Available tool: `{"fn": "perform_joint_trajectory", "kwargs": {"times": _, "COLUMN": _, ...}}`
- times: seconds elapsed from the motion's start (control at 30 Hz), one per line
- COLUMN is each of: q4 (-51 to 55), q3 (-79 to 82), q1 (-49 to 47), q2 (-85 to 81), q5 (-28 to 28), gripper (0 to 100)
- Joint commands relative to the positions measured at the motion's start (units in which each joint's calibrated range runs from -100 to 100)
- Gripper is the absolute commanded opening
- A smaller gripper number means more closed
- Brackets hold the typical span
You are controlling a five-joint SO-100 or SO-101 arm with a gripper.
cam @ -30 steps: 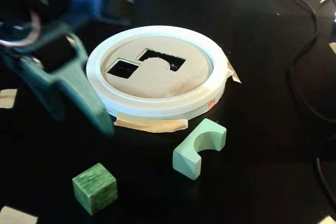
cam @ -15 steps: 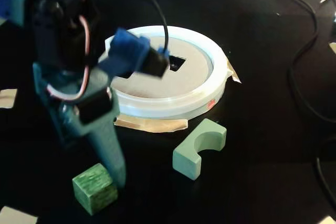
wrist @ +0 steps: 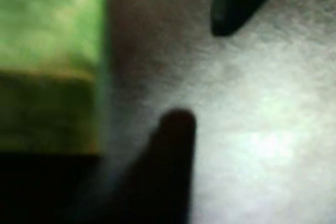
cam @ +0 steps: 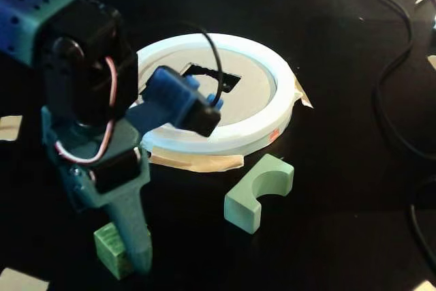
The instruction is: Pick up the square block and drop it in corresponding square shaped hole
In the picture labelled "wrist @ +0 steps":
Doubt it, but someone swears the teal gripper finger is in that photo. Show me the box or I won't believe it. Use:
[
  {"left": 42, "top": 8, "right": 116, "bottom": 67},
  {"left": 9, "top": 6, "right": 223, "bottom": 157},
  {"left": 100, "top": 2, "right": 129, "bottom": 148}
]
[
  {"left": 212, "top": 0, "right": 289, "bottom": 37},
  {"left": 78, "top": 109, "right": 197, "bottom": 224}
]

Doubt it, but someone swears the dark green wooden cube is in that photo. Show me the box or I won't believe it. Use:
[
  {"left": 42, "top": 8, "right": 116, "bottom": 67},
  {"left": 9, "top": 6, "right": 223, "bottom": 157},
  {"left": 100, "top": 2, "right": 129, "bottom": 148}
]
[{"left": 0, "top": 0, "right": 111, "bottom": 156}]

